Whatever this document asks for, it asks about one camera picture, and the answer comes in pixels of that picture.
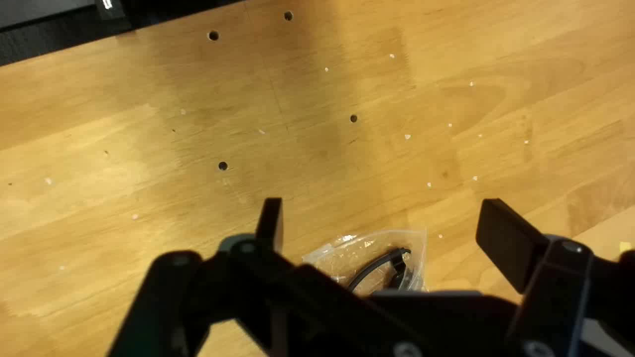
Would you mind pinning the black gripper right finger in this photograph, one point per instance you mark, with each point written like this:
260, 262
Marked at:
562, 290

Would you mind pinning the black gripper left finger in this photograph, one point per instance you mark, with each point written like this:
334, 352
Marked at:
199, 290

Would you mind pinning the clear plastic bag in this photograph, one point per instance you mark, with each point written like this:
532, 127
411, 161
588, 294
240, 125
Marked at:
338, 254

